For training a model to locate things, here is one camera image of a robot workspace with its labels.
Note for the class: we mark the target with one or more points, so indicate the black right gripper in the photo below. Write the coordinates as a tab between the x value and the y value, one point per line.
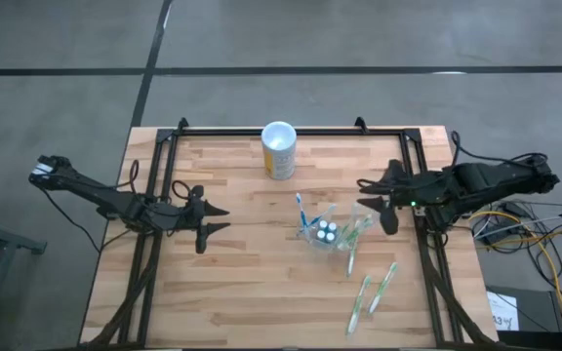
417	192

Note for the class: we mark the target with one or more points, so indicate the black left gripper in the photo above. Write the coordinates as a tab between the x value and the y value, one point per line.
173	217

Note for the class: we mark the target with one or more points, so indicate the blue mouthwash bottle white cap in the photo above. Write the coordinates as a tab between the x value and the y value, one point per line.
323	224
332	226
330	237
321	235

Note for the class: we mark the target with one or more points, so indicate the blue white toothbrush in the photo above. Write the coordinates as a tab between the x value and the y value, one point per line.
322	216
301	209

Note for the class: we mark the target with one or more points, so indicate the clear acrylic organizer box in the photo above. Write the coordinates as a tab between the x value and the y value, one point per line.
320	245

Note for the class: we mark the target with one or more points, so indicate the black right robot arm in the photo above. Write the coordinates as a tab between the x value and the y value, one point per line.
486	178

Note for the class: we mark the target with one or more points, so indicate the white paper label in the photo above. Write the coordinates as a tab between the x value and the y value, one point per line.
503	309

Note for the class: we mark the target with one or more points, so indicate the dark grey box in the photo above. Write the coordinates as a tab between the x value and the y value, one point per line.
537	307

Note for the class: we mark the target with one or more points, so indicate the black metal table frame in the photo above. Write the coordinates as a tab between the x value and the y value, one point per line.
320	132

